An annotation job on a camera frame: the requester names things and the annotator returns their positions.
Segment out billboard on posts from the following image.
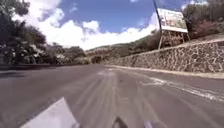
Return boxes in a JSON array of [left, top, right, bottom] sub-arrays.
[[156, 7, 191, 51]]

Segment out distant hillside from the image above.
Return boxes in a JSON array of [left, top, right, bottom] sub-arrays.
[[83, 31, 161, 66]]

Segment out grey asphalt road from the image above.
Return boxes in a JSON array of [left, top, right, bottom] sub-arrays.
[[0, 64, 224, 128]]

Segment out low dark roadside wall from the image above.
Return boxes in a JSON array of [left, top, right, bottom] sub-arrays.
[[0, 63, 73, 71]]

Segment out row of trees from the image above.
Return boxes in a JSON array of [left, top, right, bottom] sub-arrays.
[[0, 0, 88, 66]]

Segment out dark pole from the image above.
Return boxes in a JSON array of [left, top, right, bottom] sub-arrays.
[[152, 0, 165, 35]]

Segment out bushes above stone wall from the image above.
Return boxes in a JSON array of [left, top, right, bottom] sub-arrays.
[[180, 0, 224, 40]]

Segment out worn white painted line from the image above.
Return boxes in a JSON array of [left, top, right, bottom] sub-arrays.
[[139, 75, 224, 103]]

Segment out pale roadside verge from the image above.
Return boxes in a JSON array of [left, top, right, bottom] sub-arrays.
[[105, 64, 224, 80]]

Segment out rough stone retaining wall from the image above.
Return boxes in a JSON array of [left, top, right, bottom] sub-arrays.
[[101, 38, 224, 75]]

